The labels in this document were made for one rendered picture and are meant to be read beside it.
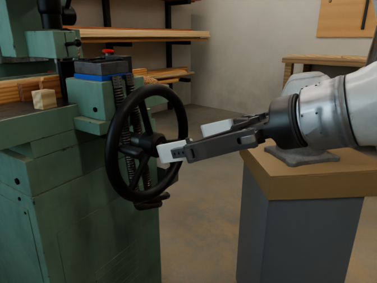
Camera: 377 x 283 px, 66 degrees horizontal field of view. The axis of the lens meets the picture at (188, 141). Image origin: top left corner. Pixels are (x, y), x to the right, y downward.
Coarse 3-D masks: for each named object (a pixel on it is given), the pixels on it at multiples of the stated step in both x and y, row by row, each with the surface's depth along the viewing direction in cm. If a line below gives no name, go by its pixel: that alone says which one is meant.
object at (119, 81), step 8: (112, 80) 66; (120, 80) 67; (128, 80) 69; (120, 88) 67; (128, 88) 70; (120, 96) 67; (136, 112) 73; (136, 120) 73; (128, 128) 71; (136, 128) 74; (128, 136) 71; (128, 144) 72; (128, 160) 73; (128, 168) 74; (128, 176) 75; (144, 176) 79; (144, 184) 80; (152, 200) 83; (160, 200) 93; (136, 208) 79; (144, 208) 81
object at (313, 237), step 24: (240, 216) 122; (264, 216) 91; (288, 216) 89; (312, 216) 90; (336, 216) 90; (240, 240) 123; (264, 240) 92; (288, 240) 92; (312, 240) 93; (336, 240) 93; (240, 264) 125; (264, 264) 95; (288, 264) 95; (312, 264) 96; (336, 264) 97
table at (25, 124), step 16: (160, 96) 97; (0, 112) 63; (16, 112) 63; (32, 112) 63; (48, 112) 65; (64, 112) 68; (0, 128) 57; (16, 128) 60; (32, 128) 63; (48, 128) 66; (64, 128) 69; (80, 128) 70; (96, 128) 66; (0, 144) 58; (16, 144) 61
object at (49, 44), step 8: (24, 32) 81; (32, 32) 79; (40, 32) 77; (48, 32) 75; (56, 32) 75; (64, 32) 77; (72, 32) 79; (32, 40) 80; (40, 40) 78; (48, 40) 76; (56, 40) 75; (64, 40) 77; (72, 40) 79; (32, 48) 81; (40, 48) 79; (48, 48) 77; (56, 48) 76; (64, 48) 78; (72, 48) 80; (32, 56) 82; (40, 56) 80; (48, 56) 78; (56, 56) 76; (64, 56) 78; (72, 56) 80
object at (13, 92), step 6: (132, 72) 106; (138, 72) 108; (144, 72) 111; (0, 90) 70; (6, 90) 71; (12, 90) 73; (18, 90) 74; (0, 96) 70; (6, 96) 72; (12, 96) 73; (18, 96) 74; (0, 102) 71; (6, 102) 72
